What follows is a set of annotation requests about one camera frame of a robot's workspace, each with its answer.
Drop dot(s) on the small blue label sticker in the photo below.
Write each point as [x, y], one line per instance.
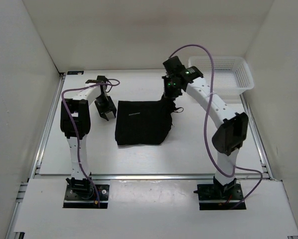
[75, 72]

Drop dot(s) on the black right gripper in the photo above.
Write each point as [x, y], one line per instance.
[168, 94]

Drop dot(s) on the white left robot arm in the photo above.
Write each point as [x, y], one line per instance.
[75, 123]

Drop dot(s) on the aluminium front frame rail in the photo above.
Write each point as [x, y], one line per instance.
[152, 176]

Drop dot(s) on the black shorts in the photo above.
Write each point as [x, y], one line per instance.
[144, 122]

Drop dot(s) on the white plastic mesh basket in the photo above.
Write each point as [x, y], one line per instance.
[232, 76]

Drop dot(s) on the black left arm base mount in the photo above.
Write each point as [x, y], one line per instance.
[80, 194]

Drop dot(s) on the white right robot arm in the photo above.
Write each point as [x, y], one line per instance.
[231, 126]

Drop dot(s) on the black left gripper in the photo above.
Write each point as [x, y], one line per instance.
[111, 107]

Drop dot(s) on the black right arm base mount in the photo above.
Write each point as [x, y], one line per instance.
[216, 197]

